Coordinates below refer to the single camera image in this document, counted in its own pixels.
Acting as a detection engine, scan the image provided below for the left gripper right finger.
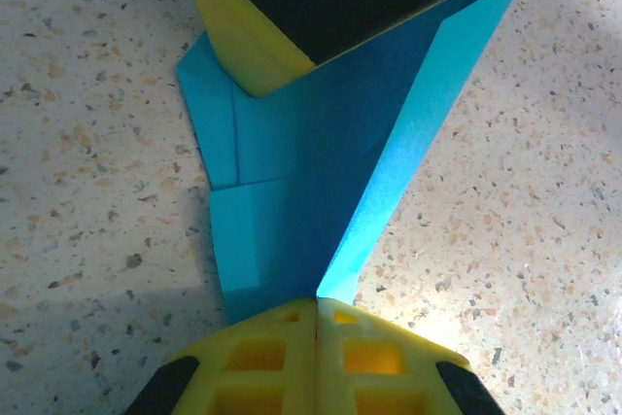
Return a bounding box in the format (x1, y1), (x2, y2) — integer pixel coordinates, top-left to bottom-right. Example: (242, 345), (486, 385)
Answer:
(315, 295), (506, 415)

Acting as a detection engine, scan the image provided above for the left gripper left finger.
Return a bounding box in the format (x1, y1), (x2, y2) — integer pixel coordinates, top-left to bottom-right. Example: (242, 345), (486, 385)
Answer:
(123, 295), (320, 415)

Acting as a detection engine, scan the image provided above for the blue paper sheet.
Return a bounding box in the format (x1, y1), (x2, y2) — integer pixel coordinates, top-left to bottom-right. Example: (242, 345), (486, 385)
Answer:
(174, 0), (543, 328)

